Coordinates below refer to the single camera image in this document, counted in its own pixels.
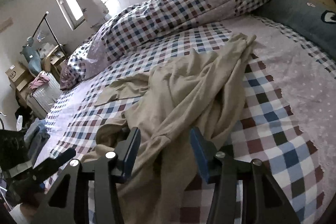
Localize cardboard boxes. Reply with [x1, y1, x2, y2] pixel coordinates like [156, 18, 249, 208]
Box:
[6, 62, 34, 107]

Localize person's left hand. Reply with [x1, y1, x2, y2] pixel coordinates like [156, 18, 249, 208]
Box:
[10, 203, 37, 224]

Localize blue-grey cartoon pillow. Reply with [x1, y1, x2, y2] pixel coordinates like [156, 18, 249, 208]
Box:
[253, 0, 335, 59]

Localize checkered rolled duvet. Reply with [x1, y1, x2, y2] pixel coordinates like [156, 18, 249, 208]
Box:
[60, 0, 269, 90]

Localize beige long-sleeve garment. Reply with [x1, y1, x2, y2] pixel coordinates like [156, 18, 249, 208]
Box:
[82, 34, 255, 223]

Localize pink cloth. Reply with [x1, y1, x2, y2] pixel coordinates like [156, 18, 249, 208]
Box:
[28, 72, 50, 92]

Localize black clothes rack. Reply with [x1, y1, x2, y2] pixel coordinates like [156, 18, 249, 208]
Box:
[33, 11, 68, 57]

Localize white patterned curtain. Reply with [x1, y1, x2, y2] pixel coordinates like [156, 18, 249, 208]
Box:
[76, 0, 109, 31]

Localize white striped storage box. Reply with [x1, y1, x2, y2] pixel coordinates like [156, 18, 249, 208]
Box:
[27, 71, 62, 119]

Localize checkered bed sheet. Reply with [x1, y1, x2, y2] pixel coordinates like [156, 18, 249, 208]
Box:
[39, 16, 335, 223]

